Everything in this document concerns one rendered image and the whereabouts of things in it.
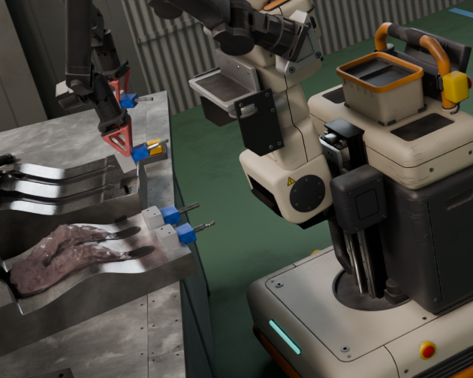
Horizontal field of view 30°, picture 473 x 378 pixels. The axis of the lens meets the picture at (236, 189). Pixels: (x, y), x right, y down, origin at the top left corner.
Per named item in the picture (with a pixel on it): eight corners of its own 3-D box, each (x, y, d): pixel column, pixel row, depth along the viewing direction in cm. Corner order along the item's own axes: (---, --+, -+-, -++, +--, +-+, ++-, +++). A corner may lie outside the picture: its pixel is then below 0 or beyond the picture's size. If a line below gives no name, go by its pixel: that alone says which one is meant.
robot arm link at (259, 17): (272, 36, 195) (271, 16, 197) (233, 21, 190) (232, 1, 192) (249, 58, 201) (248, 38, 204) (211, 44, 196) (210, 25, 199)
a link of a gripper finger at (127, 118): (115, 160, 219) (98, 127, 216) (119, 151, 225) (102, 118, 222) (140, 150, 218) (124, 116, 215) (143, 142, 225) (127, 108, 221)
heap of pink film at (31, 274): (113, 229, 209) (103, 200, 206) (134, 262, 194) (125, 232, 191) (7, 272, 203) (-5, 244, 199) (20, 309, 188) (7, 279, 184)
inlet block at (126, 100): (158, 103, 260) (153, 86, 258) (152, 111, 256) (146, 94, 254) (119, 107, 265) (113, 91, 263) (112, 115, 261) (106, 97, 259)
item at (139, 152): (173, 146, 223) (164, 127, 221) (172, 152, 218) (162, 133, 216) (126, 166, 224) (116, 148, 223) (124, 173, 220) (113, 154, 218)
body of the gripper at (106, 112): (100, 134, 213) (86, 107, 211) (105, 123, 223) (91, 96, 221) (125, 124, 213) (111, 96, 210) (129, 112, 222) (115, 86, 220)
